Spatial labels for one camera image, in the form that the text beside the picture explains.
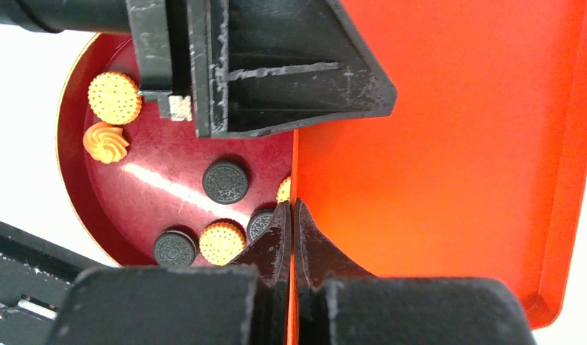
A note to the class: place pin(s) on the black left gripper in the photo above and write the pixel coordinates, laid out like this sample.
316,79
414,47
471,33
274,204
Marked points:
180,46

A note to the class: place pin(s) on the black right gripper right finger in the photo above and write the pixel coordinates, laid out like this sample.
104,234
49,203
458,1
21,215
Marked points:
339,302

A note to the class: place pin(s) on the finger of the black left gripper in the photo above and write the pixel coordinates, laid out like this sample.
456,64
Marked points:
243,302

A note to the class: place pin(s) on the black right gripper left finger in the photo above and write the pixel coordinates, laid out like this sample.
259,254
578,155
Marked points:
283,65

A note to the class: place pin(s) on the dark red round plate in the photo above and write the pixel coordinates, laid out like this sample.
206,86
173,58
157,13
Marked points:
124,206

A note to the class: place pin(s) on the orange box lid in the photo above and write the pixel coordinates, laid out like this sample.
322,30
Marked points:
480,169

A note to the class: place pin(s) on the round tan cookie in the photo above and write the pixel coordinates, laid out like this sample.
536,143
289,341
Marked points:
221,242
114,98
284,190

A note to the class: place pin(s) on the dark chocolate round cookie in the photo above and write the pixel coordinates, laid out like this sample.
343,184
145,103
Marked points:
174,249
258,223
225,182

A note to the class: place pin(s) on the flower shaped tan cookie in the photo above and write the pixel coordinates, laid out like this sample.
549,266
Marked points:
105,142

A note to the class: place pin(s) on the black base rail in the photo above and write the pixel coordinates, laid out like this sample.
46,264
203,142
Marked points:
35,277

